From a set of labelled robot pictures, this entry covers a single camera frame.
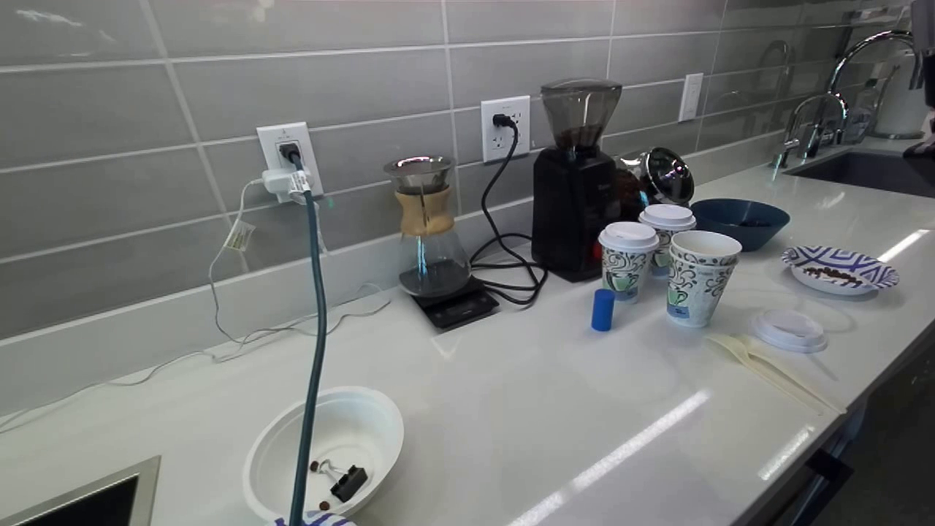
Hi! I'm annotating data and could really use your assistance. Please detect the black coffee scale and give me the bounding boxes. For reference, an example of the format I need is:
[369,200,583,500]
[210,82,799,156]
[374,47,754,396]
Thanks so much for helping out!
[406,273,502,332]

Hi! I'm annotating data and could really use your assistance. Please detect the black coffee grinder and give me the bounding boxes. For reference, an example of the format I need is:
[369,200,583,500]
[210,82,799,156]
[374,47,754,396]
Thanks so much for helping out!
[530,78,626,286]

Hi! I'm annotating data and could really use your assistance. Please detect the lidded patterned paper cup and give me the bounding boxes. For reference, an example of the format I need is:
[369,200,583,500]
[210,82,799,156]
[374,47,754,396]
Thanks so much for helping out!
[638,200,700,281]
[596,219,664,303]

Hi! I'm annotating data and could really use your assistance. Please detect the plain white bowl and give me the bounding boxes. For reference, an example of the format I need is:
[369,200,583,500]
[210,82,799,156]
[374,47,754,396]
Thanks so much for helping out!
[241,383,406,526]

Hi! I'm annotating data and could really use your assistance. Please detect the open patterned paper cup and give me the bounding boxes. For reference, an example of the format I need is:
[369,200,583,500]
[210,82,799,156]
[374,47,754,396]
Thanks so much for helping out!
[664,227,745,330]

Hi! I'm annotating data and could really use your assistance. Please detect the dark blue bowl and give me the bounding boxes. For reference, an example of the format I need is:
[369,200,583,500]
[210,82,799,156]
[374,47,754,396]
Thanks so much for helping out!
[688,196,793,253]

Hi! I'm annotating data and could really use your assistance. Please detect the white plastic cup lid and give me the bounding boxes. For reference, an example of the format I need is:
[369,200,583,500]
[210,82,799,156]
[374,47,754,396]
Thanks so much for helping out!
[749,307,831,355]

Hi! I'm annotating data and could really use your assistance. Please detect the brown coffee beans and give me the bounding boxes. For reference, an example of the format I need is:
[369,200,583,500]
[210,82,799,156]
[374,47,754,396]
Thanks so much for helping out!
[816,262,872,291]

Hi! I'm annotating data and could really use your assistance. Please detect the glass pour-over carafe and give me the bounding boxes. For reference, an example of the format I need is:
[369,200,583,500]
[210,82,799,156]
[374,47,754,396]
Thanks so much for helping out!
[384,152,477,301]

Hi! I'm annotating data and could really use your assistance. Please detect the small blue cylinder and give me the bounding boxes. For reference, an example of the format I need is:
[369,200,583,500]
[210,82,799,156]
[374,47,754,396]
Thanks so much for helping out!
[590,286,619,335]

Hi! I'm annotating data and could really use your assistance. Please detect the white plug adapter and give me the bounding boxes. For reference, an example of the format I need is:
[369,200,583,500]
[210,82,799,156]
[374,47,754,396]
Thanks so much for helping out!
[260,165,315,203]

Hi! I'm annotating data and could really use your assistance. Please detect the round shiny metal pot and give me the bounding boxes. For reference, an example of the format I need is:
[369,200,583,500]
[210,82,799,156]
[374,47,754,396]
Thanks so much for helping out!
[616,142,700,212]

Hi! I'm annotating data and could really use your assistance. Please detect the chrome sink faucet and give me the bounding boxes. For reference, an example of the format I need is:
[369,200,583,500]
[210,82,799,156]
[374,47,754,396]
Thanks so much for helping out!
[771,25,916,174]

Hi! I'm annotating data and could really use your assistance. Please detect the dark kitchen sink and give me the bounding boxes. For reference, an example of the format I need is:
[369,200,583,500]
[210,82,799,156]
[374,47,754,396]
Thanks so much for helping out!
[787,146,935,200]

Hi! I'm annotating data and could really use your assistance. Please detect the white kettle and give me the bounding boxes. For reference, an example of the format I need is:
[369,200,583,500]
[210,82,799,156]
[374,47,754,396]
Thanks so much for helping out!
[863,40,930,139]

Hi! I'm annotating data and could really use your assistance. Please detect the white wall outlet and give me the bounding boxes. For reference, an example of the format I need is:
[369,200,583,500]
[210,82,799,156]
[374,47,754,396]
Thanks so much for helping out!
[676,69,708,126]
[255,120,327,200]
[479,94,536,165]

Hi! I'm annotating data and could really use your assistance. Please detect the black grinder power cable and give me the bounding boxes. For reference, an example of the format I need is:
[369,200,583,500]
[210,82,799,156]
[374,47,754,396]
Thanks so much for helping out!
[469,111,549,308]

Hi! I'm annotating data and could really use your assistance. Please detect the thin white cable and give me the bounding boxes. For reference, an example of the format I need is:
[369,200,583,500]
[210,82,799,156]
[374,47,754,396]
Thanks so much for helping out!
[0,174,404,433]

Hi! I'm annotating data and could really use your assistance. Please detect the black flat panel silver frame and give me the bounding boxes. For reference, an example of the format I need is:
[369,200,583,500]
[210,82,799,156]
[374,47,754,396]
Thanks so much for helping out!
[0,452,165,526]

